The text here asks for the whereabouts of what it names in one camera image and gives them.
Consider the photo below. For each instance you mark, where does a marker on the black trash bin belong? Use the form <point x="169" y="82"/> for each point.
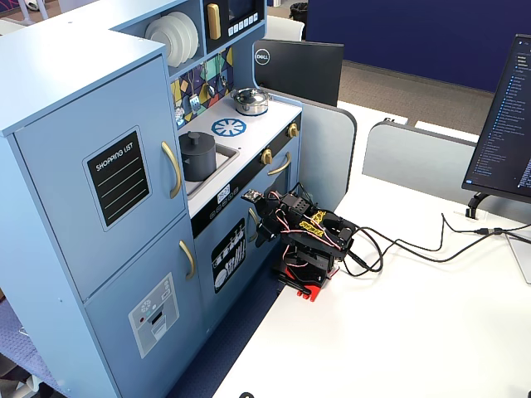
<point x="298" y="11"/>

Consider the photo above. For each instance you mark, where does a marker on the red robot base clamp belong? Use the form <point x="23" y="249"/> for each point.
<point x="311" y="292"/>

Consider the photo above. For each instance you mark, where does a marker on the gold oven knob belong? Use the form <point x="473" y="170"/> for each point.
<point x="266" y="156"/>
<point x="293" y="130"/>

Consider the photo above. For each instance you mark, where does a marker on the gray desk divider panel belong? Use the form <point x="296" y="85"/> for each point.
<point x="327" y="149"/>
<point x="415" y="153"/>

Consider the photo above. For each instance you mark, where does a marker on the blue toy kitchen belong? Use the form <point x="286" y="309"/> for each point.
<point x="62" y="103"/>

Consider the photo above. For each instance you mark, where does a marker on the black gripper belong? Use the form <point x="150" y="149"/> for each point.
<point x="265" y="229"/>

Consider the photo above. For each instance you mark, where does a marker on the dark blue partition panel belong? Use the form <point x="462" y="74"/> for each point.
<point x="415" y="37"/>

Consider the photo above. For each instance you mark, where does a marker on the dark gray pot lid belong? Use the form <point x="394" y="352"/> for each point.
<point x="195" y="140"/>

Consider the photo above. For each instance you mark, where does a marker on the silver laptop stand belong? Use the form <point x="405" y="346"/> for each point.
<point x="520" y="257"/>

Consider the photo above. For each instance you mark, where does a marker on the black Dell monitor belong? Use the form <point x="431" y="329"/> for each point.
<point x="303" y="70"/>

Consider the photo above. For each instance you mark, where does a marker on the shiny steel pot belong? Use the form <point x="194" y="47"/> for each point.
<point x="249" y="108"/>

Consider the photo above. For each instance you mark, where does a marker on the black dishwasher rack sticker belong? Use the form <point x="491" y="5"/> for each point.
<point x="228" y="257"/>

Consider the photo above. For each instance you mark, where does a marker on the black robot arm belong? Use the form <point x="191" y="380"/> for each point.
<point x="315" y="240"/>

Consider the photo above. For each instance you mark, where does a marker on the silver perforated skimmer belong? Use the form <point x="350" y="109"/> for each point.
<point x="179" y="115"/>

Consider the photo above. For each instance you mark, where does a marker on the silver toy spatula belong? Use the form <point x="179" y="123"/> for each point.
<point x="194" y="103"/>

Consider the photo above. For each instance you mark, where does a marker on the white toy plate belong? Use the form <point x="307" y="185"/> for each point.
<point x="186" y="37"/>
<point x="164" y="43"/>
<point x="195" y="31"/>

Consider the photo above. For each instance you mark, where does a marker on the monitor showing code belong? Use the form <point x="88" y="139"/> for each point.
<point x="502" y="124"/>

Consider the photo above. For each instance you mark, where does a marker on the small gripper camera board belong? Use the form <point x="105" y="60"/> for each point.
<point x="253" y="195"/>

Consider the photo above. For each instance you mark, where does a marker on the gray toy pot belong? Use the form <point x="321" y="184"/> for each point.
<point x="199" y="166"/>

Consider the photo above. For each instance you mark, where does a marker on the black shopping list sticker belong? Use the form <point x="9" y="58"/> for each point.
<point x="118" y="178"/>

